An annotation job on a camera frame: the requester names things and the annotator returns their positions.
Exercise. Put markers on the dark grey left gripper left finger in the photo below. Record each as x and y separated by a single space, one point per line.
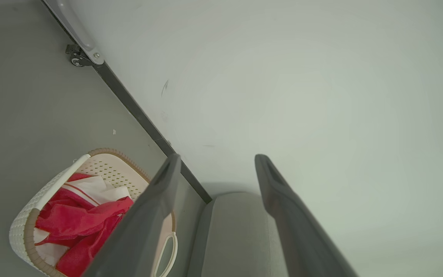
140 231

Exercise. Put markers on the black caster wheel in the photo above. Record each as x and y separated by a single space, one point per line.
77 57

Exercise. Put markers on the cream perforated laundry basket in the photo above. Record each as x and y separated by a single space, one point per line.
110 169

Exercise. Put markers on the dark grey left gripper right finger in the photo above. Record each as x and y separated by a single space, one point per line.
302 231

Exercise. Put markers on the black baseboard strip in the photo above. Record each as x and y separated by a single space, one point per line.
137 111

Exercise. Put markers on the grey fabric cushion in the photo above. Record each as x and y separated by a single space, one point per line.
237 238

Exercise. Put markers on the red and white garment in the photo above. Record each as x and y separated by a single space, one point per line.
79 223

